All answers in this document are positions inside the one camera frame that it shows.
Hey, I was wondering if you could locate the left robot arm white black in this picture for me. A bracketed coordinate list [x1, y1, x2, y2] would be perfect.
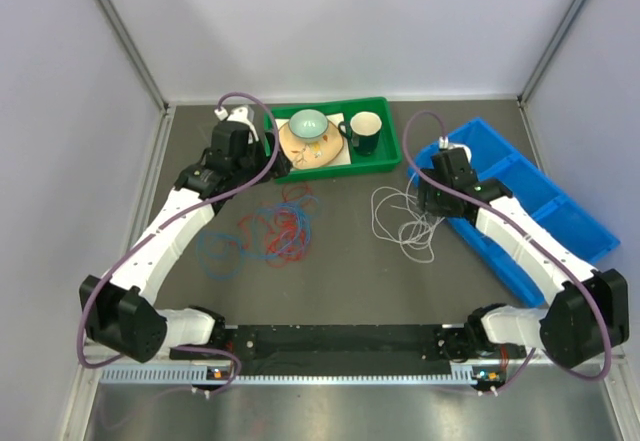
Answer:
[76, 117, 291, 367]

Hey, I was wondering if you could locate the green plastic tray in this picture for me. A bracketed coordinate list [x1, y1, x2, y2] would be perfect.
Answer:
[271, 97, 401, 183]

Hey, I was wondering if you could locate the light blue ceramic bowl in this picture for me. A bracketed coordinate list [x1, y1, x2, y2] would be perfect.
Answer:
[288, 109, 329, 141]

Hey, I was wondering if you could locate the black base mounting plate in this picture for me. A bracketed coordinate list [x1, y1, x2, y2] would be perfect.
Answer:
[169, 323, 533, 377]

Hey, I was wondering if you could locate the grey slotted cable duct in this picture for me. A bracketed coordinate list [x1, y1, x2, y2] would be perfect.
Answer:
[100, 365, 477, 386]

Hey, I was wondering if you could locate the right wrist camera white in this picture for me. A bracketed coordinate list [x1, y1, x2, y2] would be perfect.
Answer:
[438, 136, 472, 161]

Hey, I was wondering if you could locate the white cable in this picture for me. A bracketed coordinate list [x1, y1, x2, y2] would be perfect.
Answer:
[370, 165, 446, 265]

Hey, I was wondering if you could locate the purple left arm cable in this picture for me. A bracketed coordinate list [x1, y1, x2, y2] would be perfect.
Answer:
[78, 91, 279, 397]

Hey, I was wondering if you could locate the blue plastic divided bin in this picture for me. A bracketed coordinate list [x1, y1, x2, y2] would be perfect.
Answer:
[406, 117, 622, 307]

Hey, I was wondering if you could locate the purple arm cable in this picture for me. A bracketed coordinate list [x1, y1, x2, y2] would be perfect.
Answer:
[402, 109, 614, 396]
[78, 91, 279, 397]

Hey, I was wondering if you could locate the blue cable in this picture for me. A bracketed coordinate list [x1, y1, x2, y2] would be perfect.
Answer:
[195, 195, 321, 282]

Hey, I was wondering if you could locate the red cable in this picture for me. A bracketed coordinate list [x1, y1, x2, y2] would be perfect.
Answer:
[237, 181, 314, 263]

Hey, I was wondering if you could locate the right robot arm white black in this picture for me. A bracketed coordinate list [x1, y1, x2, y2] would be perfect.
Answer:
[417, 147, 629, 369]

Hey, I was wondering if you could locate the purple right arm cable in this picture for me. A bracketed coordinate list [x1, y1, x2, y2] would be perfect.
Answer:
[402, 109, 614, 396]

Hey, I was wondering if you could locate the peach ceramic plate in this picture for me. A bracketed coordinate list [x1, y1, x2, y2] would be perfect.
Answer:
[277, 119, 346, 170]

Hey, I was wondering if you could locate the dark green mug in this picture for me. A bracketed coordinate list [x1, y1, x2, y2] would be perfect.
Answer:
[338, 111, 382, 156]

